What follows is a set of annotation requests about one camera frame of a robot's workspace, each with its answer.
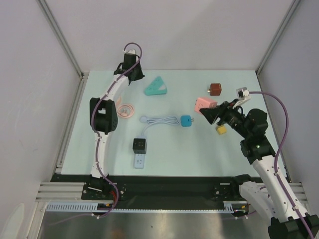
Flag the pink cube socket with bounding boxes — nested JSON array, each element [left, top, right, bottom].
[[194, 97, 217, 114]]

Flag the teal triangular power strip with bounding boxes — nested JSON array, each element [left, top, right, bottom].
[[144, 76, 167, 96]]

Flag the black cube socket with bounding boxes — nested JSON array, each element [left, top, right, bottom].
[[132, 138, 147, 154]]

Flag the light blue power strip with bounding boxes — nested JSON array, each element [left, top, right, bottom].
[[134, 135, 146, 169]]

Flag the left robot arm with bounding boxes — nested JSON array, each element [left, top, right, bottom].
[[88, 50, 144, 199]]

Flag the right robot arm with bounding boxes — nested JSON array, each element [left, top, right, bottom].
[[199, 101, 319, 239]]

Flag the yellow small plug adapter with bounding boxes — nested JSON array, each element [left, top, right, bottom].
[[216, 125, 227, 135]]

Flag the blue flat plug adapter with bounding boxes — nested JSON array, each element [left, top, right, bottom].
[[180, 115, 194, 127]]

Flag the dark red cube socket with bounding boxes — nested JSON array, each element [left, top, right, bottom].
[[207, 83, 222, 96]]

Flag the pink round power strip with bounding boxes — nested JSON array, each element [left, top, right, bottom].
[[116, 97, 122, 106]]

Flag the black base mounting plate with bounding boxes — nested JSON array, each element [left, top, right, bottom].
[[81, 176, 244, 210]]

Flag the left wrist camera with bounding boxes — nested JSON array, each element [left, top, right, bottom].
[[123, 49, 137, 55]]

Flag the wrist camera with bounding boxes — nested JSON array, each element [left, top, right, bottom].
[[123, 49, 137, 55], [234, 87, 251, 108]]

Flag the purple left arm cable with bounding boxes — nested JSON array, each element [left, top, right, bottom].
[[48, 42, 143, 226]]

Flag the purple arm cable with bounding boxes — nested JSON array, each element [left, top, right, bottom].
[[234, 91, 315, 239], [48, 42, 143, 226]]

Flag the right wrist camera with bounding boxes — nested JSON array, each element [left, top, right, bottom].
[[234, 87, 251, 108]]

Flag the light blue coiled power cable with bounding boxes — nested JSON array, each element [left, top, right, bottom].
[[139, 115, 181, 139]]

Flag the pink coiled cable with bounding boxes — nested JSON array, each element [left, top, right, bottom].
[[117, 104, 136, 119]]

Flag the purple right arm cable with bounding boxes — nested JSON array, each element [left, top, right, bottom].
[[234, 91, 315, 239]]

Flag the white slotted cable duct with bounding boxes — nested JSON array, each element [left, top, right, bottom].
[[46, 200, 250, 213]]

